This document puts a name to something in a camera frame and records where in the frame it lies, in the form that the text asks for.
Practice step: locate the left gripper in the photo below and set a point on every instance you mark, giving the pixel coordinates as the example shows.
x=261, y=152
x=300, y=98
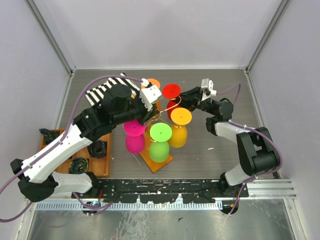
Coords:
x=148, y=114

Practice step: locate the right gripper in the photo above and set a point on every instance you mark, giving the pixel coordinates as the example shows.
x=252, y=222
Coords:
x=191, y=103

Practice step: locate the yellow plastic wine glass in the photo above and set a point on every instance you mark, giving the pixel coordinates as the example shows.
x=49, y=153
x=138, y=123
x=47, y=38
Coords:
x=180, y=117

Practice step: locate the red plastic wine glass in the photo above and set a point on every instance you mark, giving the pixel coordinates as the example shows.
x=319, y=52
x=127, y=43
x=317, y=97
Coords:
x=171, y=92

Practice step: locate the magenta plastic wine glass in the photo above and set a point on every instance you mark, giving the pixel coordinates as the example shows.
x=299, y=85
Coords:
x=134, y=141

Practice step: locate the orange plastic wine glass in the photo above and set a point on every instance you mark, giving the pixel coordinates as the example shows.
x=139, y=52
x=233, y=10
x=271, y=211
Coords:
x=155, y=82

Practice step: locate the green plastic wine glass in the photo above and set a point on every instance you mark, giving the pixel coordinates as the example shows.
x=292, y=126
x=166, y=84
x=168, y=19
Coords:
x=159, y=148

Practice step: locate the gold wire wine glass rack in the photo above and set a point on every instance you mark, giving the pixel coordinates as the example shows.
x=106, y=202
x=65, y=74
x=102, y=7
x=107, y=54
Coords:
x=153, y=166

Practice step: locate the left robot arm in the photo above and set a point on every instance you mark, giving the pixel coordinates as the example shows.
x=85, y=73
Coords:
x=38, y=179

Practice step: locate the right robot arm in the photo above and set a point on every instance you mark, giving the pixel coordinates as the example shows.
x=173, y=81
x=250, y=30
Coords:
x=257, y=153

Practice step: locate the black white striped cloth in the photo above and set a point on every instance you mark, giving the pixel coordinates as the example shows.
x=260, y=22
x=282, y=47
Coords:
x=96, y=94

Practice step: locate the wooden compartment tray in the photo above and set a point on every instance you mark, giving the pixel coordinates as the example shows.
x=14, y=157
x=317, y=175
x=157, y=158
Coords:
x=99, y=166

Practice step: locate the rolled blue-yellow tie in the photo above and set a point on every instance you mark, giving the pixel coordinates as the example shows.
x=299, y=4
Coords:
x=78, y=166

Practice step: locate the rolled dark orange-floral tie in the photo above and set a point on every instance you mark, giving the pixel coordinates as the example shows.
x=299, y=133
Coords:
x=48, y=135

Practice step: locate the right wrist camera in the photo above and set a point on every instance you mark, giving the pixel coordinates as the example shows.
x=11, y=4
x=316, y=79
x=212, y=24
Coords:
x=207, y=88

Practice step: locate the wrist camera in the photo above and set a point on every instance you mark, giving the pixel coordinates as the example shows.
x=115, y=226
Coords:
x=207, y=88
x=150, y=95

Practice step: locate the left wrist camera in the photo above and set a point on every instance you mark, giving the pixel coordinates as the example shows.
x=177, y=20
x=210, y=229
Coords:
x=150, y=95

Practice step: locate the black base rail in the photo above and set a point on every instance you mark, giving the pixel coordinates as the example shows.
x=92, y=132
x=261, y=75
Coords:
x=160, y=191

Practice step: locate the white slotted cable duct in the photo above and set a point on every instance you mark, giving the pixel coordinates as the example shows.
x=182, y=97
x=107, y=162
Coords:
x=73, y=205

